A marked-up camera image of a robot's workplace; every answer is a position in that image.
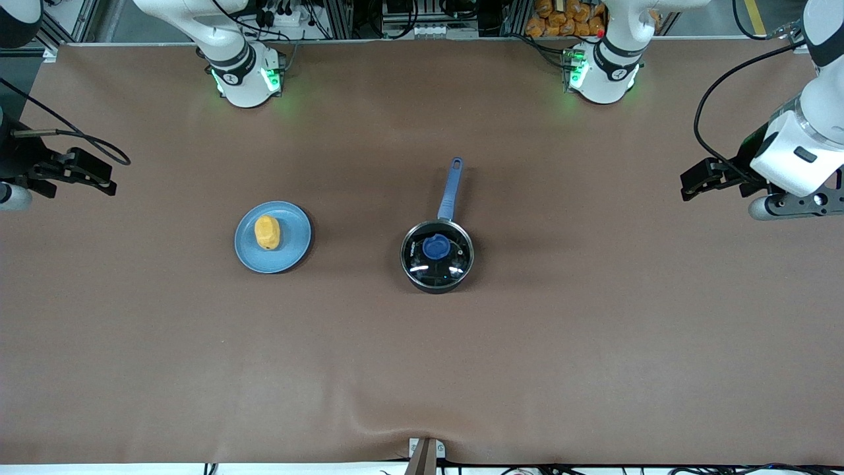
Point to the yellow potato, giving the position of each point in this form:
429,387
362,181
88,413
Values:
267,232

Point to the white power strip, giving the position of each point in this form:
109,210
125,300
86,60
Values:
283,16

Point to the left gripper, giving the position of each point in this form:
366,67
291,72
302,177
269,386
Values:
750,162

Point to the blue round plate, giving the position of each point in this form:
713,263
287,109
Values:
293,247

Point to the white connector block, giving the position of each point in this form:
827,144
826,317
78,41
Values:
428,30

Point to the metal bracket with brown post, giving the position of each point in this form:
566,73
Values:
425,458

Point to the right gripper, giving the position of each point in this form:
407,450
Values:
14,156

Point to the glass lid with blue knob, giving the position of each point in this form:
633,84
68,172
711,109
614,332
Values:
436,247

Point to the orange items bin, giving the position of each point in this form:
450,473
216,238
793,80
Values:
554,20

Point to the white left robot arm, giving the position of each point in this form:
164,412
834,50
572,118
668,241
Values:
610,72

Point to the brown table cover mat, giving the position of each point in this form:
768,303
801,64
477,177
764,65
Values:
198,363

